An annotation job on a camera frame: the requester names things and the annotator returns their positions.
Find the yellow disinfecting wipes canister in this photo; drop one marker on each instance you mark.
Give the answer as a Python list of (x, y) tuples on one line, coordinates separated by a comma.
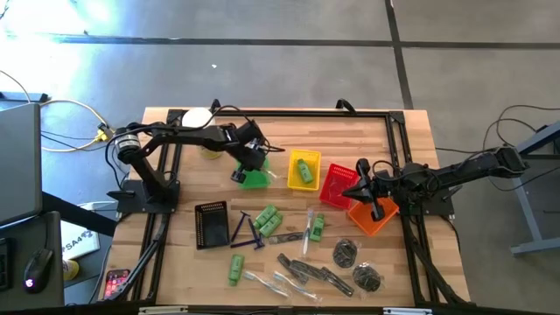
[(197, 117)]

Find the smartphone with red case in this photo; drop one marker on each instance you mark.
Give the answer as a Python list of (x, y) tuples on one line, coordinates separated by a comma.
[(116, 283)]

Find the black plastic basket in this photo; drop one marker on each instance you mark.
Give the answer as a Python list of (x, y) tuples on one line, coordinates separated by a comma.
[(212, 225)]

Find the clear plastic bag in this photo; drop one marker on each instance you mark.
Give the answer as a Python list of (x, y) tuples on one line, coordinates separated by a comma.
[(295, 285)]

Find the bagged black hair brush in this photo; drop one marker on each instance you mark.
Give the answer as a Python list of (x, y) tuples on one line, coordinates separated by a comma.
[(366, 278)]

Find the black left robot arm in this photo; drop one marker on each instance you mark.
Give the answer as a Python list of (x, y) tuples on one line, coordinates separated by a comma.
[(192, 135)]

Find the green plastic basket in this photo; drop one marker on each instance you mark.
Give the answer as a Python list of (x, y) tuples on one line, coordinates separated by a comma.
[(258, 180)]

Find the black keyboard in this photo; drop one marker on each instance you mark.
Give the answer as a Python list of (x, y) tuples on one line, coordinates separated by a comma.
[(4, 267)]

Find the yellow plastic basket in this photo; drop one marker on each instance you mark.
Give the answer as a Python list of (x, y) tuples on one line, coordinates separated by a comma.
[(312, 159)]

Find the black aluminium table frame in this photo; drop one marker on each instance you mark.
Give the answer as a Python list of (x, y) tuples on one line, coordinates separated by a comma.
[(306, 113)]

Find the black desk leg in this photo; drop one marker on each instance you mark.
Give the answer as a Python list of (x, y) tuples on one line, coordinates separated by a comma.
[(79, 216)]

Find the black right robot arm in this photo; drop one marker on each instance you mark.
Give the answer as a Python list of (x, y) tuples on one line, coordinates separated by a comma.
[(464, 170)]

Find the white printed booklet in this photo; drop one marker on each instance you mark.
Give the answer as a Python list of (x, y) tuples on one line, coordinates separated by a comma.
[(79, 242)]

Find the red plastic basket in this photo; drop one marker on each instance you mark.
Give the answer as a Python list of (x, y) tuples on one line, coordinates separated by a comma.
[(334, 186)]

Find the yellow-capped bottle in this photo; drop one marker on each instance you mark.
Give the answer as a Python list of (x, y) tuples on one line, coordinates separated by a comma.
[(71, 270)]

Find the grey metal table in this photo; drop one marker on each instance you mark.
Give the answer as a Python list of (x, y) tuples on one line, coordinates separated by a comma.
[(531, 144)]

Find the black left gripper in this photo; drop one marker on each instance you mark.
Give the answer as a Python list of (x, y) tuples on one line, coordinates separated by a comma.
[(251, 153)]

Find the white power strip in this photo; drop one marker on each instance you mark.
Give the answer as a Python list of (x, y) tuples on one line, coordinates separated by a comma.
[(94, 205)]

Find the black side desk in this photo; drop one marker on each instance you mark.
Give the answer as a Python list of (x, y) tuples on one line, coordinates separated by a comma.
[(56, 245)]

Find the black computer mouse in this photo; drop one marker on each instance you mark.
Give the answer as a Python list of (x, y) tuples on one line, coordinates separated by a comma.
[(38, 269)]

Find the silver frame bracket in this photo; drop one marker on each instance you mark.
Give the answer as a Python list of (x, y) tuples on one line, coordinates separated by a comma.
[(407, 311), (162, 310)]

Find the green travel bottle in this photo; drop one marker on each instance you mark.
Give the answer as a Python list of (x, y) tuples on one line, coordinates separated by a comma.
[(317, 228), (236, 268), (271, 224), (305, 171), (265, 215)]

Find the orange plastic basket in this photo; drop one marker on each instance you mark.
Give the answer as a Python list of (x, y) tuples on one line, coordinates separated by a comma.
[(363, 221)]

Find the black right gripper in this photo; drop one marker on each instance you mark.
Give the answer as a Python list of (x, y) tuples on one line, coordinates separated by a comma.
[(380, 188)]

